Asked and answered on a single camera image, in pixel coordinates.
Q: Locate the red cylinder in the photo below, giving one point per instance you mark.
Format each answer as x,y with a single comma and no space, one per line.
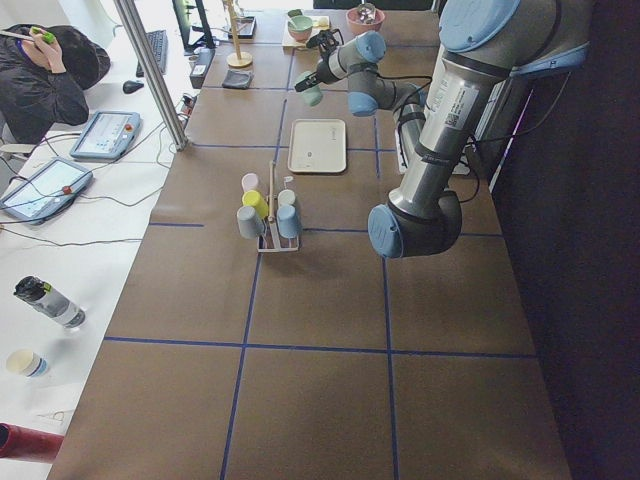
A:
21,443

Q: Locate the grey cup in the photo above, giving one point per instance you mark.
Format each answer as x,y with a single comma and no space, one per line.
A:
250,224

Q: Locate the folded grey cloth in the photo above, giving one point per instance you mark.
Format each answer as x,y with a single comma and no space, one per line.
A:
237,80

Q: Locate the pink bowl with ice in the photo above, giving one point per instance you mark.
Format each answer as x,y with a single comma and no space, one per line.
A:
365,17

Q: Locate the black keyboard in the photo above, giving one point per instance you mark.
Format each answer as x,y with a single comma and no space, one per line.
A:
159,43

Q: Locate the wooden mug tree stand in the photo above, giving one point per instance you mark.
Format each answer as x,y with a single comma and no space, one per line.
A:
238,59

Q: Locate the green ceramic bowl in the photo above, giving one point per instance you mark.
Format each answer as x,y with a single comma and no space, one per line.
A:
300,24

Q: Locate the white cup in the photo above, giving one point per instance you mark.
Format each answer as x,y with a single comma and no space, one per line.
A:
287,197

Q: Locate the teach pendant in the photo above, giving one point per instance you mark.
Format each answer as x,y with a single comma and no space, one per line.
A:
107,136
47,192

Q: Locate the black box with label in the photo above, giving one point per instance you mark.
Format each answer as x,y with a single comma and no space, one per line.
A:
199,63

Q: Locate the upper teach pendant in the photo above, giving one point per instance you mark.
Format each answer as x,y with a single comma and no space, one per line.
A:
107,136

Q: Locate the yellow cup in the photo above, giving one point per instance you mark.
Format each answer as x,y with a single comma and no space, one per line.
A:
255,199

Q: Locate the clear water bottle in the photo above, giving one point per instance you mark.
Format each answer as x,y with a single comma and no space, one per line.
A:
44,298

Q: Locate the white cup rack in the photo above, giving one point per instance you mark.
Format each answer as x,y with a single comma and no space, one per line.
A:
272,241

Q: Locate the lower teach pendant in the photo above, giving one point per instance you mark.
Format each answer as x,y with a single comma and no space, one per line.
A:
47,192

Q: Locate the pink bowl under green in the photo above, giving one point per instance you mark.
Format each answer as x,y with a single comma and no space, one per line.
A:
300,35

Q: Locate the beige plastic tray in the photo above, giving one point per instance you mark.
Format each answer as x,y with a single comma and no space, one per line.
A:
317,146

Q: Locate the blue cup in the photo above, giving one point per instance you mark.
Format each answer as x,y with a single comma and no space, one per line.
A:
288,221

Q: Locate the person in black jacket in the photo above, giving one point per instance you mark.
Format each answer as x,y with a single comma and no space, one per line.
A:
44,75

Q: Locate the black computer mouse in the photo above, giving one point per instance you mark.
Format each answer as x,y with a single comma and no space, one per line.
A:
132,86

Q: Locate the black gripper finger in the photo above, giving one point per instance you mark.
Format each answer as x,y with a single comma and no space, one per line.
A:
306,81

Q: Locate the paper cup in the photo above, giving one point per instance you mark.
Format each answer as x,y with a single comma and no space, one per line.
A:
27,363

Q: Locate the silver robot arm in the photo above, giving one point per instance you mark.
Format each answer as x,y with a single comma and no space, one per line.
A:
482,44

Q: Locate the bamboo cutting board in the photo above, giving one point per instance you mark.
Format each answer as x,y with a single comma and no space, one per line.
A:
319,23

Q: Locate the pink cup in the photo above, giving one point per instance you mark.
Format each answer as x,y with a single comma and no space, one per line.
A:
250,181

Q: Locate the green cup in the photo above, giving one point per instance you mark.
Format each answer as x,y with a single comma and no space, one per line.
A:
312,97

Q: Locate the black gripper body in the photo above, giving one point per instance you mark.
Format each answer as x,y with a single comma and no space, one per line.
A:
321,72

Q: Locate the aluminium frame post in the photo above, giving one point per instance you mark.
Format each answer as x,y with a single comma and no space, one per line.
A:
135,30

